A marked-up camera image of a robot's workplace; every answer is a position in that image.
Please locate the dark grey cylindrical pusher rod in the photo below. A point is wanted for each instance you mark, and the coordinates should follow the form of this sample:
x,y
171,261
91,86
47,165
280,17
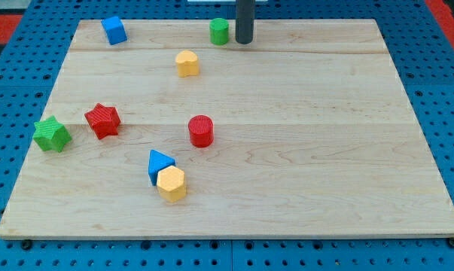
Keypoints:
x,y
245,14

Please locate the red star block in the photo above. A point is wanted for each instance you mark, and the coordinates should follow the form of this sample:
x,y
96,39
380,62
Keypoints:
x,y
103,120

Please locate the green star block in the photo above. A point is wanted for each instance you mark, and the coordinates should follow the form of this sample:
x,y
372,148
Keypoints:
x,y
51,135

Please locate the green cylinder block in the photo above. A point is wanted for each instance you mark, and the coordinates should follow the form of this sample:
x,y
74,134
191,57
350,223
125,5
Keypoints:
x,y
219,31

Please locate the yellow heart block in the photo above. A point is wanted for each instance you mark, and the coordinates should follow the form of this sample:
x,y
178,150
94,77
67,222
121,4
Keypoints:
x,y
187,64

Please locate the red cylinder block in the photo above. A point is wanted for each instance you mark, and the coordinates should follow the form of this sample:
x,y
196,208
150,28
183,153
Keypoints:
x,y
201,131

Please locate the blue cube block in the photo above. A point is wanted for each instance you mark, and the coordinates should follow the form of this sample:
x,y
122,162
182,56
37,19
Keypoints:
x,y
114,30

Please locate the light wooden board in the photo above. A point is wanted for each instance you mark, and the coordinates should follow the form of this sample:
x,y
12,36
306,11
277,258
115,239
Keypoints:
x,y
314,138

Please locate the blue triangle block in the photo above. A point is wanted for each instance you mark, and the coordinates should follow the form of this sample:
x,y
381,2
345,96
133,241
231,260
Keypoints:
x,y
157,162

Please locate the yellow hexagon block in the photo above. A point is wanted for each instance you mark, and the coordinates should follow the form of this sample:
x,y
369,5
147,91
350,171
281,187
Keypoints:
x,y
171,184

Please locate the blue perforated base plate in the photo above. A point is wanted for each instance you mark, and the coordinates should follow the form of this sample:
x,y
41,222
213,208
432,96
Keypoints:
x,y
31,61

